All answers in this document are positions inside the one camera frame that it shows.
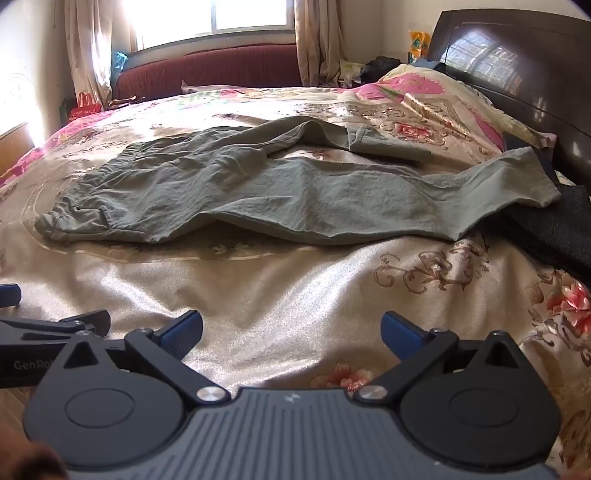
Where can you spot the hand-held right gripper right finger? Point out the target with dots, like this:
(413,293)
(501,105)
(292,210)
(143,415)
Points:
(400,333)

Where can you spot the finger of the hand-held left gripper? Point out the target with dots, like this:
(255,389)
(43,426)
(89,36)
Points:
(9,295)
(87,321)

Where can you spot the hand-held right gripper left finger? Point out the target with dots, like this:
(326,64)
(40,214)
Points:
(184,333)

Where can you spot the grey-green pants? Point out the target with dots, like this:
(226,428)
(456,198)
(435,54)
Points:
(277,194)

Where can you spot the floral satin bedspread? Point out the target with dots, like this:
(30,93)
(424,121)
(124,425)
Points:
(277,295)

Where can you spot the wooden cabinet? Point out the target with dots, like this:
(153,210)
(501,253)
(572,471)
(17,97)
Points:
(14,152)

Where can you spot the black knitted cloth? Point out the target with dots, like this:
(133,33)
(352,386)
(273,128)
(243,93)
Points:
(554,221)

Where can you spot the red bag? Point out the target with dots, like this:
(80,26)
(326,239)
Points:
(85,108)

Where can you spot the pink floral pillow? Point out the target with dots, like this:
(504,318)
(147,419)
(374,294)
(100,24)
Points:
(429,106)

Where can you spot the blue plastic bag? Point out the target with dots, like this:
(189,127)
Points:
(118,62)

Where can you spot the dark red sofa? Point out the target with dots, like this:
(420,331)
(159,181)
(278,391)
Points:
(207,69)

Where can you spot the black bag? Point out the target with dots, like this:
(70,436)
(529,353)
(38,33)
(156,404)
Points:
(378,68)

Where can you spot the beige floral curtain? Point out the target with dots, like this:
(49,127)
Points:
(318,37)
(99,41)

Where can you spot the yellow packet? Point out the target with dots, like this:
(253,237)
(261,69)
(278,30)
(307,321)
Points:
(419,44)

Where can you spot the dark wooden headboard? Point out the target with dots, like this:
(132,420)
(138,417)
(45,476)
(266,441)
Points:
(517,60)

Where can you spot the window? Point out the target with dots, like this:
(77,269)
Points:
(207,18)

